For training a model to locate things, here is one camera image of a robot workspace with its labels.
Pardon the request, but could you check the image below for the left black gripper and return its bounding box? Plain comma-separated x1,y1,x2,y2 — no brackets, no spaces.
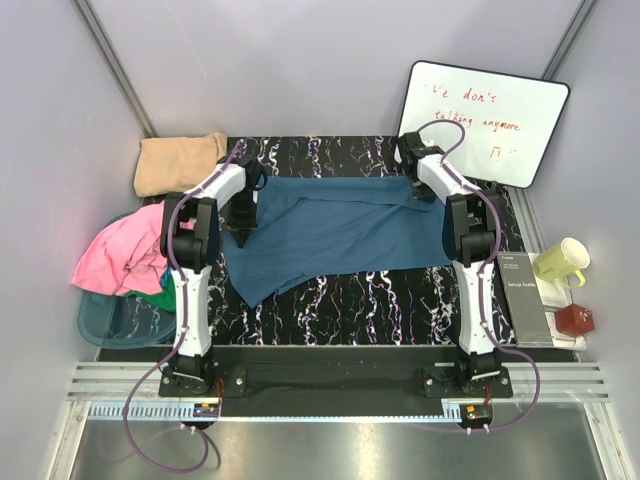
226,189,257,249

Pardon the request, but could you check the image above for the blue t shirt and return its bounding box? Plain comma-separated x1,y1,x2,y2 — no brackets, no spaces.
224,176,452,307

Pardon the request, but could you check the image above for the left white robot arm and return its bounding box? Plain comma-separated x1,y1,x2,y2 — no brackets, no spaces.
160,158,268,396

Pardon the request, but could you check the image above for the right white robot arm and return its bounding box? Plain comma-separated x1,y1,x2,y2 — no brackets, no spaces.
395,131,501,397

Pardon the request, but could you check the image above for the white paper stack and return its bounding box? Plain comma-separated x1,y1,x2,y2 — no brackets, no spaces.
534,276,588,352

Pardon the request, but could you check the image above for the folded beige t shirt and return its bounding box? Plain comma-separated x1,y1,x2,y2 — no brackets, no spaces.
134,133,228,198

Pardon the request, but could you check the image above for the green t shirt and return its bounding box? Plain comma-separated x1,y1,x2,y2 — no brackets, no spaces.
124,269,176,313

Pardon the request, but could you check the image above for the white whiteboard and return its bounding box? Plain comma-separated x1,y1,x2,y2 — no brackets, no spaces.
398,61,570,188

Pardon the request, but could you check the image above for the black marble pattern mat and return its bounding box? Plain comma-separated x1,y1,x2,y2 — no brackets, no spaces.
97,135,519,347

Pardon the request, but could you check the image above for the pink t shirt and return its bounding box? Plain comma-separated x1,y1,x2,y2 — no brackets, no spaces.
71,202,168,296

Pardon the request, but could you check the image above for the grey setup guide booklet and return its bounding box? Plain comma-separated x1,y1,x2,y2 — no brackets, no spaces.
497,252,553,348

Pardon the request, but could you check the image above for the yellow green mug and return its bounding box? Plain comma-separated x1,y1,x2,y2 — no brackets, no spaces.
532,237,591,289

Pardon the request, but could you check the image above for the teal plastic basket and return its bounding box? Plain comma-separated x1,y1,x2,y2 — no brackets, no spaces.
77,212,176,350

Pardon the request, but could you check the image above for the red brown box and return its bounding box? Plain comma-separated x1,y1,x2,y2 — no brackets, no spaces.
554,304,595,337

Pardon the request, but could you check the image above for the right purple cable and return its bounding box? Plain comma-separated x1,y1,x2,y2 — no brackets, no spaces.
417,119,541,433

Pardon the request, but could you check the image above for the purple cable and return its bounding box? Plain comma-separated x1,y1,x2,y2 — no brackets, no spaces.
122,139,249,474
417,119,541,433

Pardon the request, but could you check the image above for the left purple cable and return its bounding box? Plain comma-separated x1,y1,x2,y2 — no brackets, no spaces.
122,139,249,474

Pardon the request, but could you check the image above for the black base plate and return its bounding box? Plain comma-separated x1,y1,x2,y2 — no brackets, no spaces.
159,346,513,399

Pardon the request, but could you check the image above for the aluminium rail frame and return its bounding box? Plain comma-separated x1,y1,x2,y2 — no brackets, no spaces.
45,361,635,479

